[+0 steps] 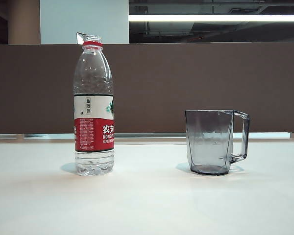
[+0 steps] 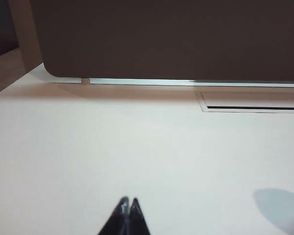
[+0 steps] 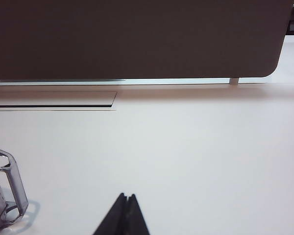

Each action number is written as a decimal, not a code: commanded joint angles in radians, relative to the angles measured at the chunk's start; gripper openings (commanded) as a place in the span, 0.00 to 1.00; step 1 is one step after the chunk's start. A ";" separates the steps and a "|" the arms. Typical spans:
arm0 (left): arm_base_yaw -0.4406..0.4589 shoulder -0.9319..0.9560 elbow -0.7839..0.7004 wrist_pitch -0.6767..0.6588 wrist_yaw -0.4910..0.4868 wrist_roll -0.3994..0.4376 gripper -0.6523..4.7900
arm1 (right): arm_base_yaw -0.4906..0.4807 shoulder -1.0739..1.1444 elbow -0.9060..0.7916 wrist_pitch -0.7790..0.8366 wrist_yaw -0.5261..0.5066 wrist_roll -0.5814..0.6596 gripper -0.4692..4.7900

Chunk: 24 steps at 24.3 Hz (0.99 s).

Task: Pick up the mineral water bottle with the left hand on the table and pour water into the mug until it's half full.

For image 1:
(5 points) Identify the clear water bottle red label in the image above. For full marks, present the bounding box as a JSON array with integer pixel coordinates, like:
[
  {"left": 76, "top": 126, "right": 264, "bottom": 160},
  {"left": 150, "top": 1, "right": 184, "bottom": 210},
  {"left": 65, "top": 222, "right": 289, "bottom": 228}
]
[{"left": 73, "top": 35, "right": 115, "bottom": 177}]

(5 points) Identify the grey transparent faceted plastic mug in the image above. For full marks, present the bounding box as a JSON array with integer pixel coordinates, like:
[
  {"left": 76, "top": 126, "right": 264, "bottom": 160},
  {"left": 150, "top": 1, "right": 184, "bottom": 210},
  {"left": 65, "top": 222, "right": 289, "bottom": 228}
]
[{"left": 185, "top": 109, "right": 250, "bottom": 176}]

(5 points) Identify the brown desk partition screen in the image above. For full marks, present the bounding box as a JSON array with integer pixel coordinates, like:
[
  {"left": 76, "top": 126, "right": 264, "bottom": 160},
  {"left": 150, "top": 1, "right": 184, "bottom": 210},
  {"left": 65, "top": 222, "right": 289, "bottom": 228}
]
[{"left": 0, "top": 43, "right": 294, "bottom": 135}]

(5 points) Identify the long white ceiling light strip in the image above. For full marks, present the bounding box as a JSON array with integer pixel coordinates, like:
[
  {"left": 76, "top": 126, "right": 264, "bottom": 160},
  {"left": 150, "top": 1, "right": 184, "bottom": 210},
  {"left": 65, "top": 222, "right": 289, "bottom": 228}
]
[{"left": 128, "top": 14, "right": 294, "bottom": 22}]

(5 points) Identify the beige round column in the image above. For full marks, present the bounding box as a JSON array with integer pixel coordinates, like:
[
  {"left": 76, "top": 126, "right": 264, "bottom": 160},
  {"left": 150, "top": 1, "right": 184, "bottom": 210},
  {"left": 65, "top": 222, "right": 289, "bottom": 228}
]
[{"left": 7, "top": 0, "right": 41, "bottom": 45}]

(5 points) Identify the silver partition base rail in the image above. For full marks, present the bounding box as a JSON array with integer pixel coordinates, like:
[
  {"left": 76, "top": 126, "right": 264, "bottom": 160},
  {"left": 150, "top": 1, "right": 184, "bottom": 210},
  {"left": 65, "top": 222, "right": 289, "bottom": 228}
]
[{"left": 107, "top": 132, "right": 292, "bottom": 139}]

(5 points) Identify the small silver wall plate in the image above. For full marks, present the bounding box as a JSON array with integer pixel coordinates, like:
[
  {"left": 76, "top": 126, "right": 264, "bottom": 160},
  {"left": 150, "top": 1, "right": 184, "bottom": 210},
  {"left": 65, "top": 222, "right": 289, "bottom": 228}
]
[{"left": 75, "top": 31, "right": 89, "bottom": 45}]

